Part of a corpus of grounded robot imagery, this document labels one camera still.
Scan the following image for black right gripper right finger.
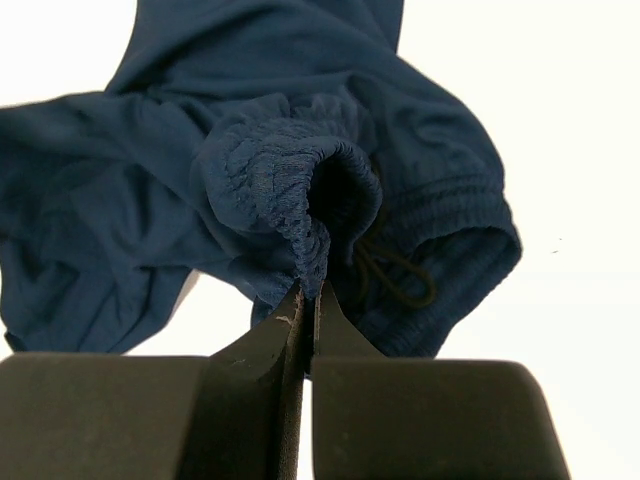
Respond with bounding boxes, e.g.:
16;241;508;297
310;283;569;480

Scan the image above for navy blue shorts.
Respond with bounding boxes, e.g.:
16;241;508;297
1;1;522;357

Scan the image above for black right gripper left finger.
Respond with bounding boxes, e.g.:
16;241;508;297
1;287;304;479

